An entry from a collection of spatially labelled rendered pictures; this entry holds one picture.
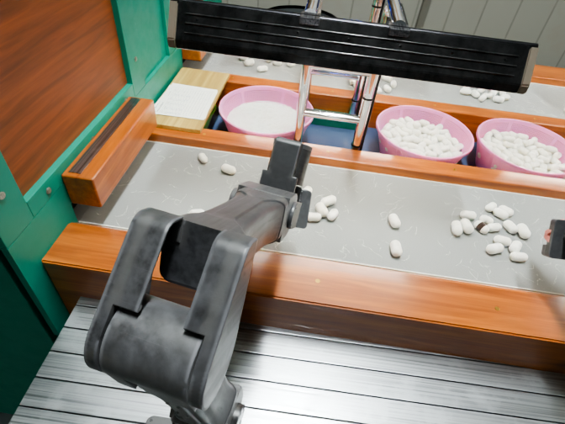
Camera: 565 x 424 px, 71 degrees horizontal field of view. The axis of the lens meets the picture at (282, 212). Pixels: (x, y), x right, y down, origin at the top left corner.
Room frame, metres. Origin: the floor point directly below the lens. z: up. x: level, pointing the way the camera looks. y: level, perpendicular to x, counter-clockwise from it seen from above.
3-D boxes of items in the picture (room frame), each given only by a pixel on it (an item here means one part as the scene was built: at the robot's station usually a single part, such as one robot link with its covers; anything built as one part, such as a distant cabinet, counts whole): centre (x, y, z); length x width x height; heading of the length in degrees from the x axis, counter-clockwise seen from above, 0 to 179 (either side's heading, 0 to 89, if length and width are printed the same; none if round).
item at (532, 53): (0.71, -0.08, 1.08); 0.62 x 0.08 x 0.07; 87
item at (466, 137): (0.98, -0.36, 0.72); 0.27 x 0.27 x 0.10
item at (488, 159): (0.96, -0.64, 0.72); 0.27 x 0.27 x 0.10
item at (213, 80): (1.01, 0.29, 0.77); 0.33 x 0.15 x 0.01; 177
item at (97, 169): (0.67, 0.36, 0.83); 0.30 x 0.06 x 0.07; 177
